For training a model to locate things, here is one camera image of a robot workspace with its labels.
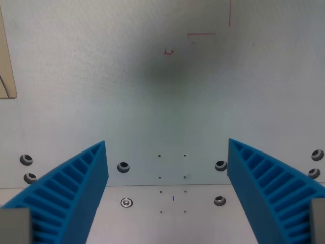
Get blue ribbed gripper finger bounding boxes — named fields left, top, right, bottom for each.
left=227, top=138, right=325, bottom=244
left=0, top=140, right=109, bottom=244

